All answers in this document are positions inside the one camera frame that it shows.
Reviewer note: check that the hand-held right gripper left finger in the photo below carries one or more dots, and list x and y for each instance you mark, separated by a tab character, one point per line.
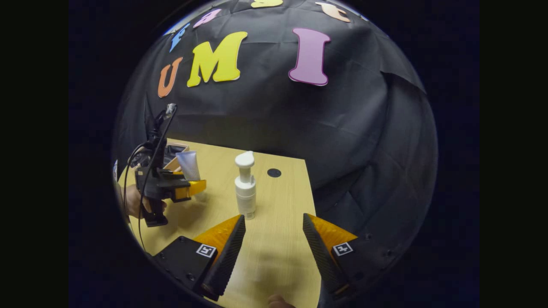
229	261

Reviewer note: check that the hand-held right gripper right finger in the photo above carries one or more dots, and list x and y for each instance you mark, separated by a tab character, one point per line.
323	256

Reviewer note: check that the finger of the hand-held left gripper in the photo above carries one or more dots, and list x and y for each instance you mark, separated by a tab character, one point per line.
195	188

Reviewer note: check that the white squeeze tube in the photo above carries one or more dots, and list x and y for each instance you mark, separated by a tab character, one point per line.
188	164

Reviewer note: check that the pink suitcase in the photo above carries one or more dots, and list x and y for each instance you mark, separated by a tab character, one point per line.
171	152

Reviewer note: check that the white pump bottle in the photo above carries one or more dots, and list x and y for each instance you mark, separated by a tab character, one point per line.
245	188

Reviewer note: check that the black table grommet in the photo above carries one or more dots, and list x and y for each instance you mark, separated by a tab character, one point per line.
274	173

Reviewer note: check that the black backdrop cloth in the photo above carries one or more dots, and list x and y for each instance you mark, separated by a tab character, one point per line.
278	119

